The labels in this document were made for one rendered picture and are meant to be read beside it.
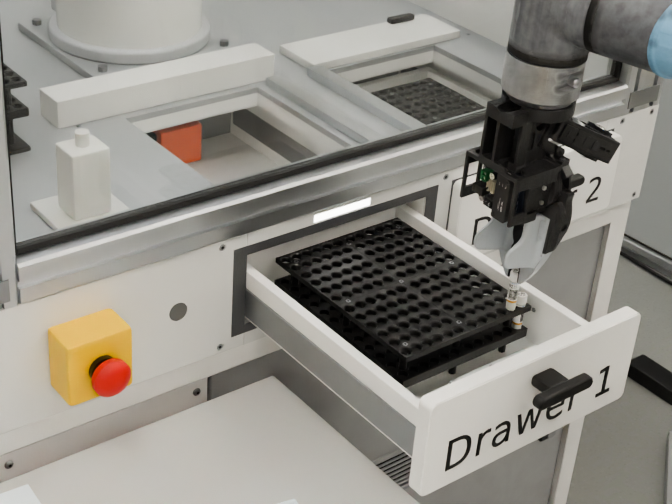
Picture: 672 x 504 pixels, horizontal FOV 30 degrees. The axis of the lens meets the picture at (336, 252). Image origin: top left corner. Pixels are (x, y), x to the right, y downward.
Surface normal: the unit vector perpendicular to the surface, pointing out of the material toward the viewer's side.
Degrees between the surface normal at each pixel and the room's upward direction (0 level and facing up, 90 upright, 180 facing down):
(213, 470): 0
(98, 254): 90
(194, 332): 90
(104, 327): 0
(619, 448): 0
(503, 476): 90
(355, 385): 90
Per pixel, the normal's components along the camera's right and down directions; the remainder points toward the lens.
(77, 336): 0.07, -0.86
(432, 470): 0.61, 0.44
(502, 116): -0.79, 0.26
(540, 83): -0.25, 0.48
